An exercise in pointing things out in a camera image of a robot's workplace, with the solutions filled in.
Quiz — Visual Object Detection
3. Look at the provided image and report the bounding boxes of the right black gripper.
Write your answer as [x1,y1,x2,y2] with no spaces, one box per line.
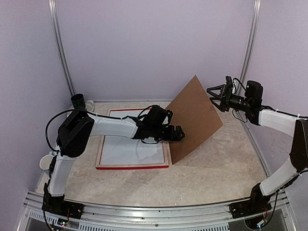
[206,84,251,112]

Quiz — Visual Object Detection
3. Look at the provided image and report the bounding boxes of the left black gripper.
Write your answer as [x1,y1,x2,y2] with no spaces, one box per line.
[151,126,185,142]

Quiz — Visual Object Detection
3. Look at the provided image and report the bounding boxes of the brown backing board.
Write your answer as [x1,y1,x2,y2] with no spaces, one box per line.
[166,76,223,164]

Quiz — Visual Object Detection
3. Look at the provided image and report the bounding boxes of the cat photo print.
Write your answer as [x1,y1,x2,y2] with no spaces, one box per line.
[100,110,166,165]

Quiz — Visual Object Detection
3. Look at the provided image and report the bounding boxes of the red wooden picture frame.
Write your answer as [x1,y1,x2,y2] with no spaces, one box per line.
[91,106,169,170]

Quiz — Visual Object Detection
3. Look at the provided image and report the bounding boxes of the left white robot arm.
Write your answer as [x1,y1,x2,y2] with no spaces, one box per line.
[42,105,185,219]

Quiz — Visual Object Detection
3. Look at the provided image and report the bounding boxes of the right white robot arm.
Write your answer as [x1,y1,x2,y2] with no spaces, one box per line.
[206,76,308,218]

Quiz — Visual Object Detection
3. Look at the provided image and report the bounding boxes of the white round plate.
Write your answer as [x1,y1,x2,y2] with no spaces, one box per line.
[69,101,95,112]

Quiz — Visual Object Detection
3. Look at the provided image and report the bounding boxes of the black cup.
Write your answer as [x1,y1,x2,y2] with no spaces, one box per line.
[70,93,86,111]

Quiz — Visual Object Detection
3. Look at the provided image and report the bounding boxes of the light blue paper cup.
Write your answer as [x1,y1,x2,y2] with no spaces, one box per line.
[39,154,53,172]

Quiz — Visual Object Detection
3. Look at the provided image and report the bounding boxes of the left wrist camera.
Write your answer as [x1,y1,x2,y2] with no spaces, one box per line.
[166,110,173,122]

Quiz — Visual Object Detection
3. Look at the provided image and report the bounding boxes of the right aluminium corner post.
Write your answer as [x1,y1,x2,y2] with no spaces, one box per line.
[239,0,261,84]

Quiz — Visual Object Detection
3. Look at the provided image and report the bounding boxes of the aluminium corner post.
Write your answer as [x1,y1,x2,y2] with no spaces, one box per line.
[239,0,261,84]
[48,0,76,96]

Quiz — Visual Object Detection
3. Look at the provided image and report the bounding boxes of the front aluminium rail base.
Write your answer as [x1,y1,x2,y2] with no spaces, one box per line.
[15,191,299,231]

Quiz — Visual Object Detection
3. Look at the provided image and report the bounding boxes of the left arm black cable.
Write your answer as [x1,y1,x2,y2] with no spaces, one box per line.
[42,104,159,231]

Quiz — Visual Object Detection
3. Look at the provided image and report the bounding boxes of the left aluminium corner post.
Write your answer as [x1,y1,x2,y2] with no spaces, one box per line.
[48,0,76,96]

